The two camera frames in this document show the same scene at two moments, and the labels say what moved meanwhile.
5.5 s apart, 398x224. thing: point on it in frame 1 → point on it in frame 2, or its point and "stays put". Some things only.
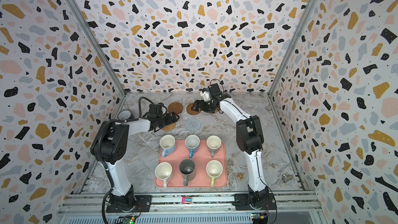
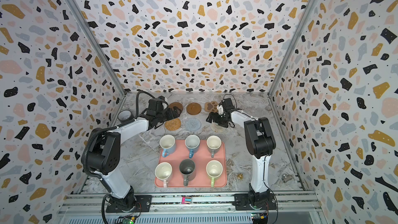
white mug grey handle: x=213 y=143 stays put
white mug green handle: x=214 y=169 stays put
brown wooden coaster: x=192 y=112 stays put
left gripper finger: x=175 y=117 → x=176 y=112
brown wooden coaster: x=175 y=107 stays put
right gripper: x=202 y=103 → x=214 y=118
